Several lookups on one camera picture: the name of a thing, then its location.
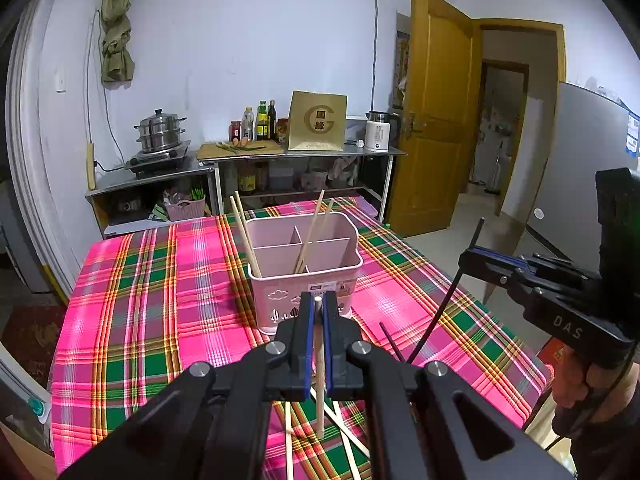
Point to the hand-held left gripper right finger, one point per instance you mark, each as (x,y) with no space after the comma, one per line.
(328,320)

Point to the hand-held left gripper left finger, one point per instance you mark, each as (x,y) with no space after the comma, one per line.
(310,320)

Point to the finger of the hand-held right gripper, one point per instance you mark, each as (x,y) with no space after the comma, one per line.
(485,266)
(545,269)

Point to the pink plastic utensil basket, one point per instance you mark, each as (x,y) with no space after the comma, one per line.
(280,300)

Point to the black chopstick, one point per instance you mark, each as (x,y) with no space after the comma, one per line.
(391,341)
(433,322)

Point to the light wooden chopstick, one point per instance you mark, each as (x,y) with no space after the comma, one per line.
(320,410)
(289,440)
(350,431)
(320,225)
(243,235)
(353,460)
(311,225)
(249,235)

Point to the person's right forearm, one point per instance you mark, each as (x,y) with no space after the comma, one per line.
(615,435)

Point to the person's right hand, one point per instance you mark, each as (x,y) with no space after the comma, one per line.
(575,380)

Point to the red box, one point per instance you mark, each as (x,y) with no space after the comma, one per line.
(552,352)

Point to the grey refrigerator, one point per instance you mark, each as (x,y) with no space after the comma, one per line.
(575,160)

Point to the pink plaid tablecloth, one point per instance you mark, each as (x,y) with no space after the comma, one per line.
(150,310)

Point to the steel kitchen table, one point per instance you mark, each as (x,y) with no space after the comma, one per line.
(370,151)

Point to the yellow wooden door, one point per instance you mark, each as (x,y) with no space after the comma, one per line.
(435,110)

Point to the pink woven basket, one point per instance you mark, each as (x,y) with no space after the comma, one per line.
(185,210)

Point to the white electric kettle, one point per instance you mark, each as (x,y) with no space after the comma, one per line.
(377,135)

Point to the green onion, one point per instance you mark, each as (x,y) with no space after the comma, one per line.
(240,148)

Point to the wooden cutting board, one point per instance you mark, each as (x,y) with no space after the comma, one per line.
(220,152)

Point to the brown sauce jar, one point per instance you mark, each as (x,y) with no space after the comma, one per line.
(282,131)

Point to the gold gift box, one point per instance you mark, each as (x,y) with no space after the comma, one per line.
(317,120)

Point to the green oil bottle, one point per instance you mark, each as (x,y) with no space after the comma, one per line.
(262,125)

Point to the dark sauce bottle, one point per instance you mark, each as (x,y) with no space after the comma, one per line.
(272,122)

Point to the red sauce jar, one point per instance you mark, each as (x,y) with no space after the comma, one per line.
(235,131)

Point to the clear glass bottle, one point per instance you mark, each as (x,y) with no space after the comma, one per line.
(248,125)

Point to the steel gas stove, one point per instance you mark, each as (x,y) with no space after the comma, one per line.
(155,162)

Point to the low steel cabinet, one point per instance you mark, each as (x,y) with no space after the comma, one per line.
(115,187)

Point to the steel steamer pot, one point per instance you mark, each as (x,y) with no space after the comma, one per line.
(160,132)

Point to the yellow power strip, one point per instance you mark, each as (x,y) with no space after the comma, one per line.
(91,165)

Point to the green hanging cloth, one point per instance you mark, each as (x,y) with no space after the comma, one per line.
(117,50)

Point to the wall poster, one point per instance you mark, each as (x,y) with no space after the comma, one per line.
(401,60)

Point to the yellow door frame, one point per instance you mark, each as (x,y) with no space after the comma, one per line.
(520,26)

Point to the white door frame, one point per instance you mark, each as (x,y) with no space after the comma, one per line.
(30,160)

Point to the white wall switch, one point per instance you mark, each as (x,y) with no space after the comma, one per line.
(60,84)

